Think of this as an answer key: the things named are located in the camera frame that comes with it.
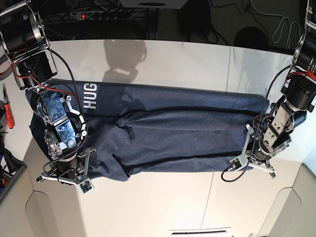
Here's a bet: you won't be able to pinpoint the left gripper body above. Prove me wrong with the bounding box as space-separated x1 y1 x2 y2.
232 124 276 178

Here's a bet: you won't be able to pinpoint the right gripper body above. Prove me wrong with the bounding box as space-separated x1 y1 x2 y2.
36 147 96 187

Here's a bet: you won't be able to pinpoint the blue t-shirt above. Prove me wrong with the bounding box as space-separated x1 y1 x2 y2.
24 78 267 183

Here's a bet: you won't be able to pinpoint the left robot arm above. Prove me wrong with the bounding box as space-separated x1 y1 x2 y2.
224 0 316 178

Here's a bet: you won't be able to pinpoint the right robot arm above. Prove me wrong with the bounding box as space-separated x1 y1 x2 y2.
0 0 94 193

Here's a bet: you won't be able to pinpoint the grey storage bin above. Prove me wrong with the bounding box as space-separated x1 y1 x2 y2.
0 142 27 205

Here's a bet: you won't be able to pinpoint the black power strip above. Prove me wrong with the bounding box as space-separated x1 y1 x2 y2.
69 9 158 22

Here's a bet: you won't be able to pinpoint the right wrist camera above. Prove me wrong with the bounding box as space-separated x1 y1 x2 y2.
79 179 94 194

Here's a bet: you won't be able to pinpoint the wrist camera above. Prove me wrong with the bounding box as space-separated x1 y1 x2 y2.
224 159 243 172
79 179 94 194

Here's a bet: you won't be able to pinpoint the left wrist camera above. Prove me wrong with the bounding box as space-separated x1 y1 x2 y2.
224 159 243 172

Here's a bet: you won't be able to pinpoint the black braided right cable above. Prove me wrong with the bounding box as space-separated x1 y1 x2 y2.
221 65 293 183

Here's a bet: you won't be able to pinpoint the black braided cable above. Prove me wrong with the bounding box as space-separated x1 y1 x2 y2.
221 65 293 183
41 49 88 173

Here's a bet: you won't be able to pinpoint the red handled cutters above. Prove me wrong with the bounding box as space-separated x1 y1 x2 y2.
2 84 15 129

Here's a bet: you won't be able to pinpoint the black braided left cable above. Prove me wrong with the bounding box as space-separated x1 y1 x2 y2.
41 49 88 173

